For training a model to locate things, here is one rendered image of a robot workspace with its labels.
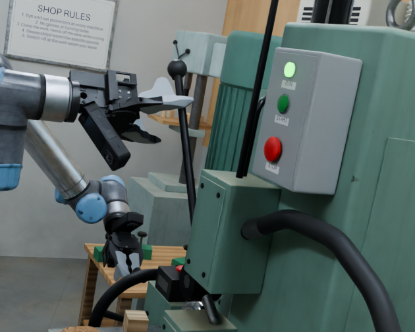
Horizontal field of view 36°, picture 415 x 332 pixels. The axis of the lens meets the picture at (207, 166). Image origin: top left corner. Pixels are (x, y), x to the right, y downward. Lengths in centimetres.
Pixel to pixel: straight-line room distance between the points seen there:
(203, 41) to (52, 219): 162
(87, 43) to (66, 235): 125
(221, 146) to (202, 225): 24
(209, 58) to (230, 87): 227
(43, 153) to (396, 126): 97
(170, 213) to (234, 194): 257
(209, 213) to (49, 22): 326
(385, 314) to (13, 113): 65
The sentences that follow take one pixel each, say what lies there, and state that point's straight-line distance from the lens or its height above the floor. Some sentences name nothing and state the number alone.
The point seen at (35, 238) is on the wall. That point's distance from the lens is 427.
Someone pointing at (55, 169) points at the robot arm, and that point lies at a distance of 155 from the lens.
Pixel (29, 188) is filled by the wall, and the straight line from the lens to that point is 417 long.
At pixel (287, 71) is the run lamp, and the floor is 145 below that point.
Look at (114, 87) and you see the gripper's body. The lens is 108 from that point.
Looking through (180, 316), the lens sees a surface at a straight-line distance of 95.
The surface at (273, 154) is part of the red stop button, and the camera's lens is 74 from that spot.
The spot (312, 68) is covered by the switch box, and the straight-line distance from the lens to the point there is 72.
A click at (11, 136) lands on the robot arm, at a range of 104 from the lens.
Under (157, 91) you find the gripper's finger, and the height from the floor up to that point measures 138.
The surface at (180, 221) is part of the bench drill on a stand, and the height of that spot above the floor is 58.
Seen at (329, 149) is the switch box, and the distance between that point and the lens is 74.
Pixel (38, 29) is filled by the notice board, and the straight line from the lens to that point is 402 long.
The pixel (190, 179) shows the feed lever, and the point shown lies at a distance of 103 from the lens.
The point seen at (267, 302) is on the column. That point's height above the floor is 115.
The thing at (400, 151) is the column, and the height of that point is 139.
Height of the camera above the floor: 145
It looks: 9 degrees down
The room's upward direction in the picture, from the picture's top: 10 degrees clockwise
